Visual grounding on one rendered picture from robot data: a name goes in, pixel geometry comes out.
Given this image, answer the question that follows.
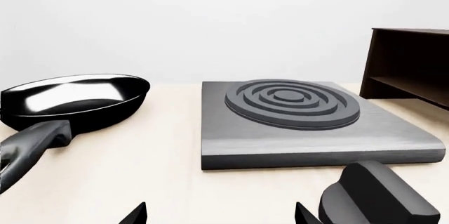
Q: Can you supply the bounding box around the black frying pan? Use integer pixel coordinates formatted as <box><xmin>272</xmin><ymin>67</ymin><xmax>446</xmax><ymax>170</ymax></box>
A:
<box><xmin>0</xmin><ymin>74</ymin><xmax>152</xmax><ymax>194</ymax></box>

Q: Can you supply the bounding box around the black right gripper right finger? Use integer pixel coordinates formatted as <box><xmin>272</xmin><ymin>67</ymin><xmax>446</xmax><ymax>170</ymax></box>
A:
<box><xmin>295</xmin><ymin>201</ymin><xmax>320</xmax><ymax>224</ymax></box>

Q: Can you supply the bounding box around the grey electric stove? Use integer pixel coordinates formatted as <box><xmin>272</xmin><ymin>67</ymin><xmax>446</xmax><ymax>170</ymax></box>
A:
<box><xmin>201</xmin><ymin>79</ymin><xmax>446</xmax><ymax>173</ymax></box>

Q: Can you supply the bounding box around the dark grey stove knob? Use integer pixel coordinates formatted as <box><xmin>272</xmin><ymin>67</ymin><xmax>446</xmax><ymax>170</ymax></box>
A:
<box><xmin>318</xmin><ymin>159</ymin><xmax>441</xmax><ymax>224</ymax></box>

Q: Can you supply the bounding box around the dark brown wooden shelf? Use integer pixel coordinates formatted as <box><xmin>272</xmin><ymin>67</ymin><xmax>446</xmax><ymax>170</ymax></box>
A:
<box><xmin>359</xmin><ymin>27</ymin><xmax>449</xmax><ymax>110</ymax></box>

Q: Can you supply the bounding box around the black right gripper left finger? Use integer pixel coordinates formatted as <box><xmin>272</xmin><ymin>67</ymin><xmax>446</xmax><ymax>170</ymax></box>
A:
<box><xmin>118</xmin><ymin>201</ymin><xmax>147</xmax><ymax>224</ymax></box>

